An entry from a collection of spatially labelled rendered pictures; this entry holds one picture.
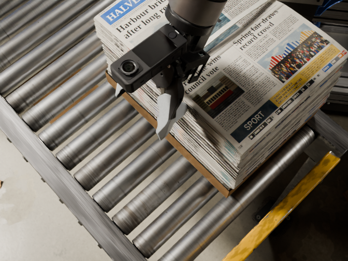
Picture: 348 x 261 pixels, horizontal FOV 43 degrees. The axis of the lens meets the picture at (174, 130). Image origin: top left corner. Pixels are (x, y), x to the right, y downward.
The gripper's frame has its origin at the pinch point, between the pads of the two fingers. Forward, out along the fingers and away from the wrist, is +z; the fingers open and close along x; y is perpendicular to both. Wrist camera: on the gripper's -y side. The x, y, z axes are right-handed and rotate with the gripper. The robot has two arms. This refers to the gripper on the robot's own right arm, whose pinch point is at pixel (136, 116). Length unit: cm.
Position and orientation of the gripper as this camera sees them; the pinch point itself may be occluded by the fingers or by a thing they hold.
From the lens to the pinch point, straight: 73.8
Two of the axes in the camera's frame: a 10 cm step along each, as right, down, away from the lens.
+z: -3.7, 6.8, 6.3
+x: -6.8, -6.6, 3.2
